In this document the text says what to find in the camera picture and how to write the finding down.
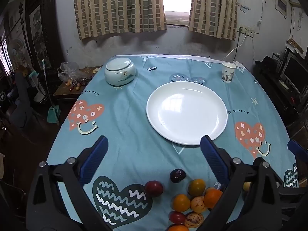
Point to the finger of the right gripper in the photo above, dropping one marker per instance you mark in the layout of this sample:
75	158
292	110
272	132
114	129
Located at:
298	150

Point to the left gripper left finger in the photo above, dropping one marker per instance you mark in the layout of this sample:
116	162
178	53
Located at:
45	207

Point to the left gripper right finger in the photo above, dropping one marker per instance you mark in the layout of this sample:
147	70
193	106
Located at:
261	209

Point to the green-orange tangerine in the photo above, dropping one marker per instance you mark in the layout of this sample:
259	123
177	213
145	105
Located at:
196	187

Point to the orange mandarin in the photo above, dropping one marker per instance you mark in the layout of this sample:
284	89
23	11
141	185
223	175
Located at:
181	203

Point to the dark purple plum with sticker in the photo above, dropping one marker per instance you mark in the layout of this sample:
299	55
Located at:
177	175

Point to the large bright orange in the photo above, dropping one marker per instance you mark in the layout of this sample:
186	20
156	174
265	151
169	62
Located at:
211	197

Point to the small red plum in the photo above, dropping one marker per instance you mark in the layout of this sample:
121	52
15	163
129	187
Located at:
177	218

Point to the computer monitor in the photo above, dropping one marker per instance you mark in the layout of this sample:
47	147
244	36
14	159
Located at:
294	73

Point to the orange fruit bottom edge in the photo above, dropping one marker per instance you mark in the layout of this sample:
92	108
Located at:
179	227

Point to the teal broom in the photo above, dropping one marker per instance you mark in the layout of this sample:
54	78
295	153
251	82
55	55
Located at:
54	111

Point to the black hat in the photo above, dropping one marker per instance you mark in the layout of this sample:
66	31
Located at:
268	64

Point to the patterned paper cup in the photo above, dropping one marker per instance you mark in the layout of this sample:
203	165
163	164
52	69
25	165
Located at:
228	70

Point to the white round plate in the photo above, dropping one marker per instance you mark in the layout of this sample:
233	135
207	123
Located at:
184	112

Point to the plastic bag of fruit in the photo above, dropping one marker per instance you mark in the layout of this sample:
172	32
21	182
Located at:
70	74

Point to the pale green lidded jar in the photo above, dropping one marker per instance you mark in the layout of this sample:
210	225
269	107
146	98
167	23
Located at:
119	71

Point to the standing fan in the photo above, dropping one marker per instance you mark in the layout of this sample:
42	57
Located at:
16	53

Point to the right checked curtain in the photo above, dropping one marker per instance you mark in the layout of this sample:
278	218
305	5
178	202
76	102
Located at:
214	18

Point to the checked curtain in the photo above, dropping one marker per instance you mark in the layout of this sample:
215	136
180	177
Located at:
95	18
214	18

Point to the left checked curtain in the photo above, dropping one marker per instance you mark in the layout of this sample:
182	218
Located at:
95	18

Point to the wall power socket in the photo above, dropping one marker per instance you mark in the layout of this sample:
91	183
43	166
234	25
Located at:
246	31

